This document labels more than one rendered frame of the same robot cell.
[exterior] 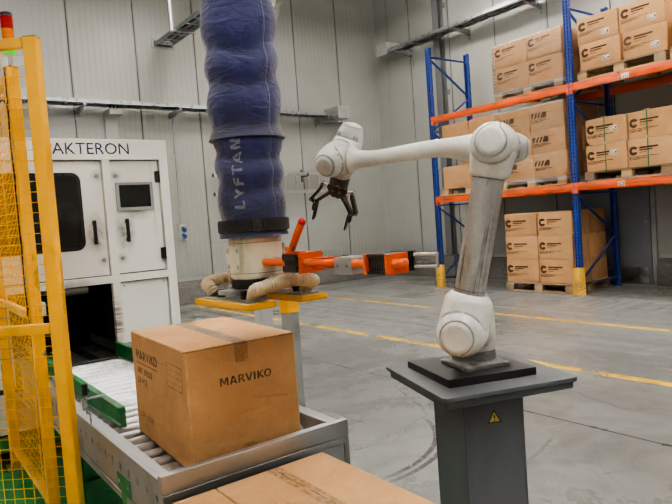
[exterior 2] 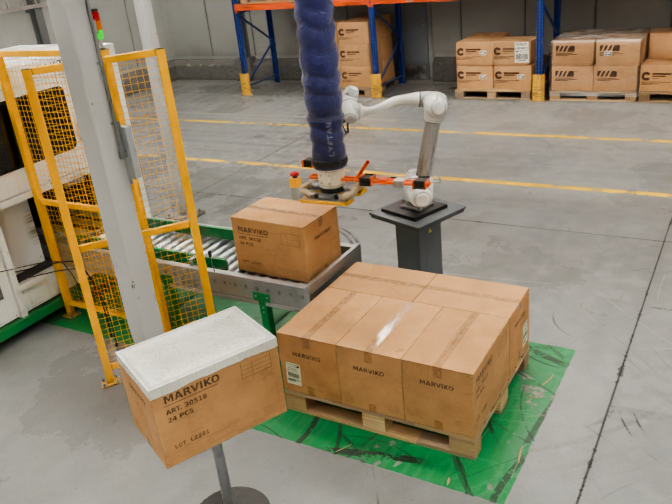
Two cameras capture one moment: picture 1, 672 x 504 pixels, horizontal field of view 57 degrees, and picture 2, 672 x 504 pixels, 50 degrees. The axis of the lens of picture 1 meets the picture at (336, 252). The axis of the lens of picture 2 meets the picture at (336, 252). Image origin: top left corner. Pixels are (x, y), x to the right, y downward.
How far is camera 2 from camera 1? 305 cm
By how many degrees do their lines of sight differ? 30
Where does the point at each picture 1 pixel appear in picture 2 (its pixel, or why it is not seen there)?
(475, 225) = (428, 145)
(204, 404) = (310, 250)
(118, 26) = not seen: outside the picture
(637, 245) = (416, 46)
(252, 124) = (336, 114)
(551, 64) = not seen: outside the picture
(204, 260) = not seen: outside the picture
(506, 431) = (434, 235)
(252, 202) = (337, 152)
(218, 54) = (319, 80)
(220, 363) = (314, 229)
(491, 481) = (428, 259)
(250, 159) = (335, 131)
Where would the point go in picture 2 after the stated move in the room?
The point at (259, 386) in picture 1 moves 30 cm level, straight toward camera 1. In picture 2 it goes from (327, 236) to (351, 249)
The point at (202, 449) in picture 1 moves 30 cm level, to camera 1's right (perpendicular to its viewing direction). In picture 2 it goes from (311, 271) to (353, 259)
